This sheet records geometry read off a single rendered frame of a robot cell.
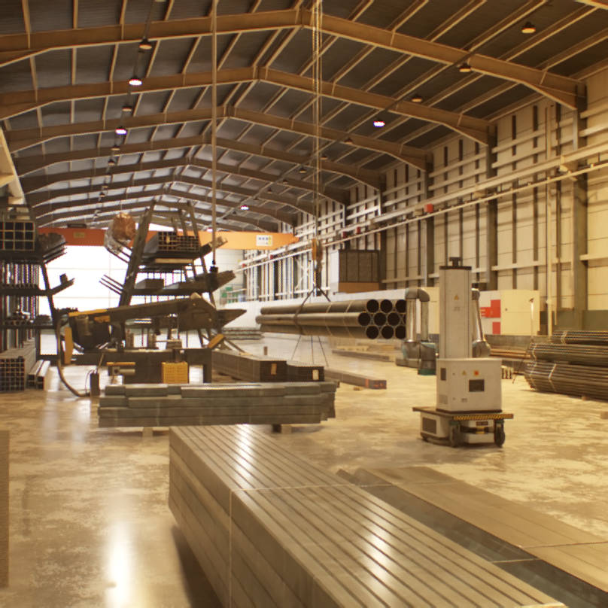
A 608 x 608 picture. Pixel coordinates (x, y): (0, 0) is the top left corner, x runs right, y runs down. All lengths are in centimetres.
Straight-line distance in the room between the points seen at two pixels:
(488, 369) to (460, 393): 37
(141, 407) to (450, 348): 328
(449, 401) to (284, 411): 194
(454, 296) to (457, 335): 39
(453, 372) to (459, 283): 102
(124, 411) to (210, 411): 90
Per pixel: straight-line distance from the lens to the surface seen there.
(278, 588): 288
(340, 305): 1064
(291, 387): 1031
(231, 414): 999
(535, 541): 435
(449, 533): 410
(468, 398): 915
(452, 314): 952
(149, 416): 995
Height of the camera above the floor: 123
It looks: 1 degrees up
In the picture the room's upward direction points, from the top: straight up
